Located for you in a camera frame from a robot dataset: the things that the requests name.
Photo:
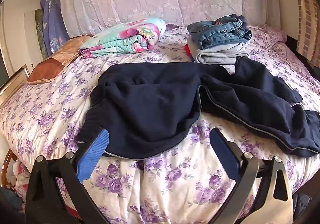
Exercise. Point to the blue patterned pillow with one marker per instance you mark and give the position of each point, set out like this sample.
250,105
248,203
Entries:
52,21

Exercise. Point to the white and pink cloth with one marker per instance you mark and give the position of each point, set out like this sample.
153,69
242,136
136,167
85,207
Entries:
21,176

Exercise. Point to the brown satin cushion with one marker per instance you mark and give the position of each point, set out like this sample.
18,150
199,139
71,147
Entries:
55,63

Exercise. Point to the checked beige curtain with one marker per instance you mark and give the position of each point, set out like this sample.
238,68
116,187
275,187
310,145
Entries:
308,21

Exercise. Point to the lilac patterned pillow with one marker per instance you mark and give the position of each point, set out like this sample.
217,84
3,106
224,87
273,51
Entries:
272,37

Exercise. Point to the folded grey garment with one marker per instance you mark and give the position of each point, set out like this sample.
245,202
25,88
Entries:
215,56

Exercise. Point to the navy blue pants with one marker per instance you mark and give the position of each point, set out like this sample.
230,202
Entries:
150,104

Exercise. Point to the gold picture frame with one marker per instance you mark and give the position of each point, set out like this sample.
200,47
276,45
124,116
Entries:
13,83

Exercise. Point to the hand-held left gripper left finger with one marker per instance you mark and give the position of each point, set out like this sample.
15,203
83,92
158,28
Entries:
93,154

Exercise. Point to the folded blue jeans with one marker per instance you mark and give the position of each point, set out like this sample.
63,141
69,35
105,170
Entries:
217,30

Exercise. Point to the purple floral bed cover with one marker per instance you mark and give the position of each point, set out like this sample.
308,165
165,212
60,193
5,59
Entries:
162,189

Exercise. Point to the folded red and blue garment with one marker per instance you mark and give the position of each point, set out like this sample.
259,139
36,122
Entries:
187,50

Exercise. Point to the folded floral blanket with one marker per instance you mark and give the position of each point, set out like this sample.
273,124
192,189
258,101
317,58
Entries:
125,36

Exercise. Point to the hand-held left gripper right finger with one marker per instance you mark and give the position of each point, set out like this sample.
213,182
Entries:
225,154

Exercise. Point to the green patterned panel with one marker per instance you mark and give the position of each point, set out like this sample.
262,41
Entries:
40,33

